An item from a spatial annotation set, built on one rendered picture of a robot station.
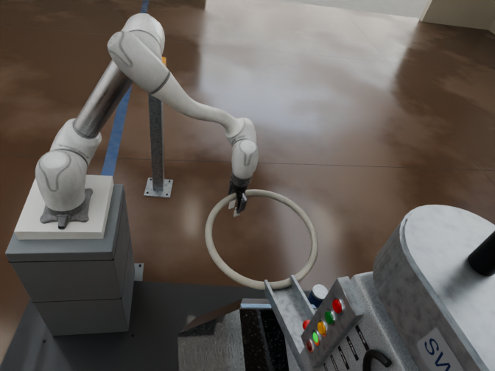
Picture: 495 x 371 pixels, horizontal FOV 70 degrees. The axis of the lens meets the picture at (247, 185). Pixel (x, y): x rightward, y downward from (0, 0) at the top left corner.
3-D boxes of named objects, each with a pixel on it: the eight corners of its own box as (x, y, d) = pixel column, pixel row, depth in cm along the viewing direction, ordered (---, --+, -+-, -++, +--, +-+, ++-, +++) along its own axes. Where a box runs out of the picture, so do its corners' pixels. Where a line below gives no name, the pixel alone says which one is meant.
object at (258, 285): (334, 280, 143) (337, 277, 141) (217, 302, 129) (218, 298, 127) (295, 188, 172) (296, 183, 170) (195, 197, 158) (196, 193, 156)
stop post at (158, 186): (172, 180, 290) (173, 54, 215) (169, 198, 276) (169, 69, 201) (148, 178, 288) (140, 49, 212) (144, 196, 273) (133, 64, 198)
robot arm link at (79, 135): (40, 166, 146) (55, 133, 161) (79, 182, 155) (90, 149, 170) (127, 18, 106) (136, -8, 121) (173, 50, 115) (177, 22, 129)
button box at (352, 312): (322, 366, 85) (368, 313, 65) (312, 369, 84) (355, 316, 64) (309, 333, 90) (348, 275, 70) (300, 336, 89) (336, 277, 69)
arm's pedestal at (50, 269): (39, 347, 187) (-16, 265, 132) (62, 266, 222) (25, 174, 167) (136, 340, 197) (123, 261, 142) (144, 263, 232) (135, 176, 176)
